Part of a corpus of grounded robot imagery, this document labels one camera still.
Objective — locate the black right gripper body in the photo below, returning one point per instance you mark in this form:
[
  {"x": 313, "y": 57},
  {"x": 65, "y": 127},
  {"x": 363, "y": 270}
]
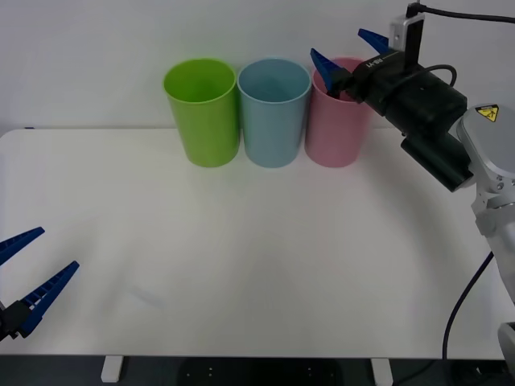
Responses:
[{"x": 382, "y": 76}]

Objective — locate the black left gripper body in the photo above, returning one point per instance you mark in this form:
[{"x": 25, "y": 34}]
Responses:
[{"x": 2, "y": 325}]

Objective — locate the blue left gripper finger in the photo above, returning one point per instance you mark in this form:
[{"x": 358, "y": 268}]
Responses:
[
  {"x": 44, "y": 297},
  {"x": 18, "y": 245}
]

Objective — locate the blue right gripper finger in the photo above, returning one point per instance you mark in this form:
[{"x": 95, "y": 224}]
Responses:
[
  {"x": 330, "y": 72},
  {"x": 376, "y": 40}
]

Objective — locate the silver and black right arm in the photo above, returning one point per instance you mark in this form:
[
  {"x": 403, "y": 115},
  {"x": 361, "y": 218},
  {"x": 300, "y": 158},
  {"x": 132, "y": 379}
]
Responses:
[{"x": 483, "y": 161}]

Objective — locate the pink plastic bin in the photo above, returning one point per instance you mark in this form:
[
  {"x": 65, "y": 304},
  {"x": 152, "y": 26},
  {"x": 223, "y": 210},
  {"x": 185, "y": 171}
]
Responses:
[{"x": 334, "y": 132}]

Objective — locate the pale blue plastic bin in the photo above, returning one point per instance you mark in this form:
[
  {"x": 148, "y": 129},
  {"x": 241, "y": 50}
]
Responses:
[{"x": 271, "y": 128}]

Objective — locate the white table leg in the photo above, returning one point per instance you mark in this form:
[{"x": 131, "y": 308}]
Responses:
[
  {"x": 381, "y": 370},
  {"x": 111, "y": 369}
]

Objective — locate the yellow-green plastic bin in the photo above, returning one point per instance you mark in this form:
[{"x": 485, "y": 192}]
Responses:
[{"x": 205, "y": 120}]

